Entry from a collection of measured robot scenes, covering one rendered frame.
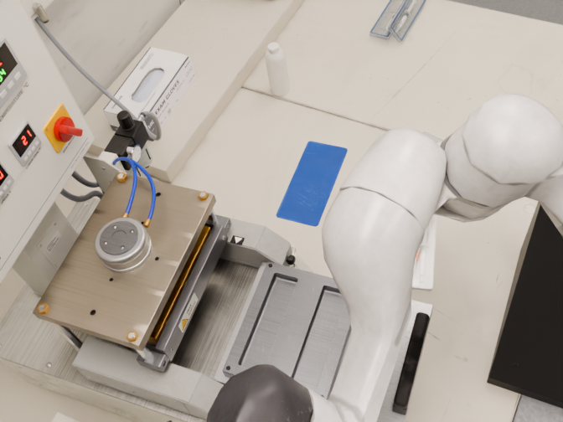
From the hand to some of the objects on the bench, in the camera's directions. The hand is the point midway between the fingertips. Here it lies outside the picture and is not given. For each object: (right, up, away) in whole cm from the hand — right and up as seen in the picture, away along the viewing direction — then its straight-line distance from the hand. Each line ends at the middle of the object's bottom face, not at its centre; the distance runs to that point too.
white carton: (-7, +62, +77) cm, 99 cm away
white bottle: (+24, +66, +81) cm, 107 cm away
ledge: (+5, +78, +92) cm, 121 cm away
